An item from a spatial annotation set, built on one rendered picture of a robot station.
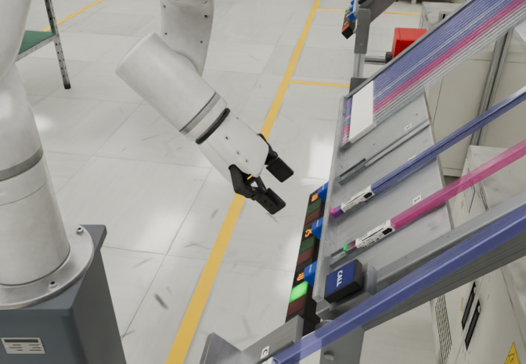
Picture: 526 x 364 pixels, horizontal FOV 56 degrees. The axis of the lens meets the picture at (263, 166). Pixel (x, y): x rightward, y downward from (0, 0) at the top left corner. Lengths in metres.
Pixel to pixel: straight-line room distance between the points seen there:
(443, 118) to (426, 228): 1.50
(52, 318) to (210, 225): 1.24
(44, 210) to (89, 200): 1.47
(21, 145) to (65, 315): 0.24
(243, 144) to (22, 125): 0.31
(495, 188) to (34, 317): 0.92
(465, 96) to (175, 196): 1.24
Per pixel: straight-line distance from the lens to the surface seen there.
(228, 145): 0.74
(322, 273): 0.71
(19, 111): 0.71
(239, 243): 1.88
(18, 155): 0.70
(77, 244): 0.84
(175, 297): 1.71
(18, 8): 0.61
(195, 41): 0.83
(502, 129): 2.20
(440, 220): 0.65
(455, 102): 2.12
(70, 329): 0.82
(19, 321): 0.82
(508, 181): 1.22
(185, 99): 0.73
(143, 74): 0.73
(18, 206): 0.72
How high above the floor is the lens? 1.23
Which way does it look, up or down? 32 degrees down
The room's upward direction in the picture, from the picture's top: straight up
